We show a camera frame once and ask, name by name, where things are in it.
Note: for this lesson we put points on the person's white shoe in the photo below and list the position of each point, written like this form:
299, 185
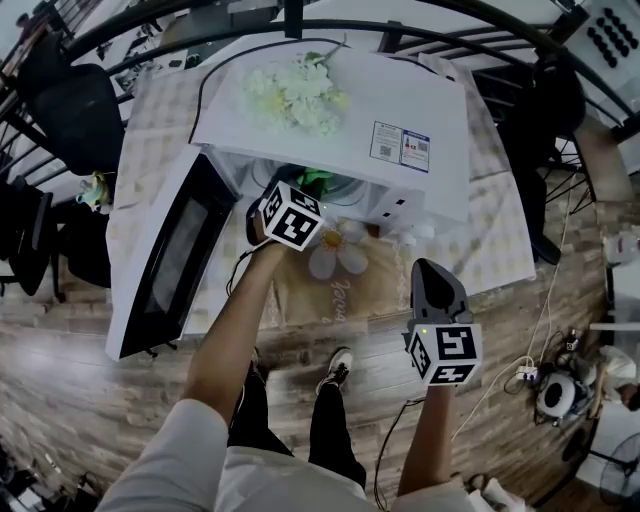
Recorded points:
255, 359
336, 370

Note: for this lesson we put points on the black standing fan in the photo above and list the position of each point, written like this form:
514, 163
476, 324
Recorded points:
617, 470

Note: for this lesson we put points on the person's white left shoe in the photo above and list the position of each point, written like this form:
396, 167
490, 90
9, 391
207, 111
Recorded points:
255, 359

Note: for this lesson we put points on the person's right forearm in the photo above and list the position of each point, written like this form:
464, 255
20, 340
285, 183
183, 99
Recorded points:
430, 440

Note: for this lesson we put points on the board with black round pieces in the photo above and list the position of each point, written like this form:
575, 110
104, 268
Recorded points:
612, 35

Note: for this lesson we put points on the black mesh office chair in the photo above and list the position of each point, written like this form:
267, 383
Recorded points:
545, 140
25, 235
75, 110

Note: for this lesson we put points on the white microwave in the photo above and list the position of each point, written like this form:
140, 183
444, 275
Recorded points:
390, 95

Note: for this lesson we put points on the black curved metal railing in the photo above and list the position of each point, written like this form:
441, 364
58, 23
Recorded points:
350, 27

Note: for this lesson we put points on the small colourful toy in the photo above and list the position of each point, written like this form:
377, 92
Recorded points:
95, 192

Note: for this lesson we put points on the person's left forearm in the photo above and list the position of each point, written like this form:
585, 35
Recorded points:
235, 325

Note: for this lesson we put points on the person's black trousers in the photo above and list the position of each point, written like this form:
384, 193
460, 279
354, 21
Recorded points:
330, 435

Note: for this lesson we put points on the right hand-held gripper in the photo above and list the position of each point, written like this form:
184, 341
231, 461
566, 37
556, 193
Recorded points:
445, 350

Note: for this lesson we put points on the burlap mat with white flower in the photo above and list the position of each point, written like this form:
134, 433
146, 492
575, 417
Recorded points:
370, 295

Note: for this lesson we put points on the white table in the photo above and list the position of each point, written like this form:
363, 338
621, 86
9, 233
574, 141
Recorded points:
625, 295

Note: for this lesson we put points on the person's white right shoe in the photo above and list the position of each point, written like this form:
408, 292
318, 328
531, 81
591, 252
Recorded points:
336, 370

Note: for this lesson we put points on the white flower bouquet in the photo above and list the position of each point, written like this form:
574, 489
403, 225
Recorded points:
295, 95

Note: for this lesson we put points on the white round device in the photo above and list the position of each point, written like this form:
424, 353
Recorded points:
556, 394

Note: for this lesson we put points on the beige checked tablecloth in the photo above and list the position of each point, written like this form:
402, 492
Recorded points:
500, 235

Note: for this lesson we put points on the person's white shirt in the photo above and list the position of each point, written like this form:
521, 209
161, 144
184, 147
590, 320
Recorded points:
240, 475

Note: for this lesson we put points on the white power strip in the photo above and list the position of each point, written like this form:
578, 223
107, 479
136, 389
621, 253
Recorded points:
527, 371

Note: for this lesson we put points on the green cloth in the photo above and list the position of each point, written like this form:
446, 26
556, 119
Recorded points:
314, 177

